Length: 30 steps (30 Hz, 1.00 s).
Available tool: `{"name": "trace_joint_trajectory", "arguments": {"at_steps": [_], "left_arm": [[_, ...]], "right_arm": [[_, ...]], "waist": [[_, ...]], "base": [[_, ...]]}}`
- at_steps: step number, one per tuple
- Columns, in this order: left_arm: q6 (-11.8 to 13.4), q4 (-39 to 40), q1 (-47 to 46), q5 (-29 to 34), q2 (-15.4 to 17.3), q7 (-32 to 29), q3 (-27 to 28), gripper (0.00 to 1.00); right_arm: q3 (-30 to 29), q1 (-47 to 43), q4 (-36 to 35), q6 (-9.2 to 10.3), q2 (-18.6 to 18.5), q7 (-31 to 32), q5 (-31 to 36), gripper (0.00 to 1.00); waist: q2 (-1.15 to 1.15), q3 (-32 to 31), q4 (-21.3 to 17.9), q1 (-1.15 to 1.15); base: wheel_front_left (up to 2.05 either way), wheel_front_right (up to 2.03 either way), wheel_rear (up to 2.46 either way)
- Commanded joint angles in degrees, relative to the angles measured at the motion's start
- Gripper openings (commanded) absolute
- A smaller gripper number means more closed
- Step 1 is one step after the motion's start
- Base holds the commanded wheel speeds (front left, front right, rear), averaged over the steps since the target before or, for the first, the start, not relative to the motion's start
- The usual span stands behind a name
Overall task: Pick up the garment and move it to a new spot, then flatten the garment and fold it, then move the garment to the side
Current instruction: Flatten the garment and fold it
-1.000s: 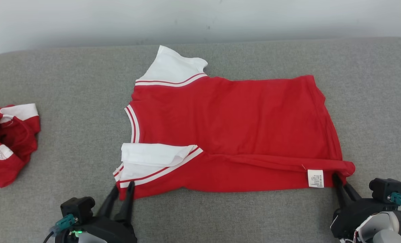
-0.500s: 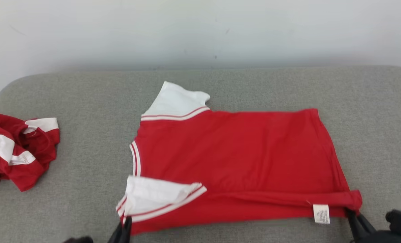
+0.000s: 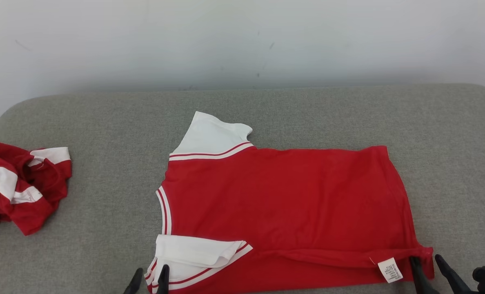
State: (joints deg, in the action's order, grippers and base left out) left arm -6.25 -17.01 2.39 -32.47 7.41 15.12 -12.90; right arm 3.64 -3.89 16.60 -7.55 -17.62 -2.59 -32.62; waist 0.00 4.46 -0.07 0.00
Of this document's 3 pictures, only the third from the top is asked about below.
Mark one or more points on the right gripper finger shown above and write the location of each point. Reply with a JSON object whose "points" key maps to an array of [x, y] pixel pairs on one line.
{"points": [[421, 281], [454, 283]]}

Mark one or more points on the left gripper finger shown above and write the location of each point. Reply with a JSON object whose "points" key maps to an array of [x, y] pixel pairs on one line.
{"points": [[134, 283], [163, 281]]}

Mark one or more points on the red shorts white stripes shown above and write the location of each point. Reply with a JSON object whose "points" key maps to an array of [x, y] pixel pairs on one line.
{"points": [[30, 216]]}

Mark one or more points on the red t-shirt white sleeves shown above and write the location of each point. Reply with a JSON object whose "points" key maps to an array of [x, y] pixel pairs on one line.
{"points": [[287, 196]]}

